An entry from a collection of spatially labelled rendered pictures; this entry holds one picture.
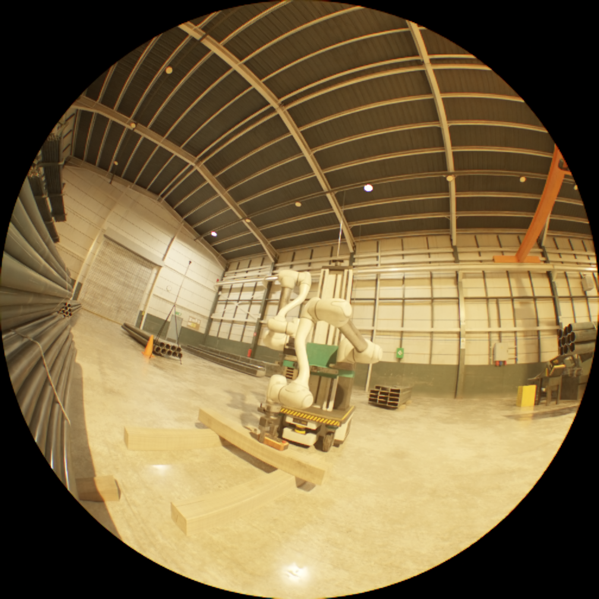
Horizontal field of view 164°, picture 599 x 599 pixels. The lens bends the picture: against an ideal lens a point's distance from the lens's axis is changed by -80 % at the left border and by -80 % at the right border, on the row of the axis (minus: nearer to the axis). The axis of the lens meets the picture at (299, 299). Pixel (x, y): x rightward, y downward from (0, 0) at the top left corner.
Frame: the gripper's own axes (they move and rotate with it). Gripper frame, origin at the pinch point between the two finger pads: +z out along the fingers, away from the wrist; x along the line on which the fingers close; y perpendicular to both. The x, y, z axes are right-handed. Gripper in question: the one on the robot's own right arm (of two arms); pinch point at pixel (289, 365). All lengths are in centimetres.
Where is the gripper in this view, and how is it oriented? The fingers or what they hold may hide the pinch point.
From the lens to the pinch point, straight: 164.7
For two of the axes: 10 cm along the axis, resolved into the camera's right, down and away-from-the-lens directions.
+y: 3.5, 3.6, 8.7
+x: -9.2, -0.6, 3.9
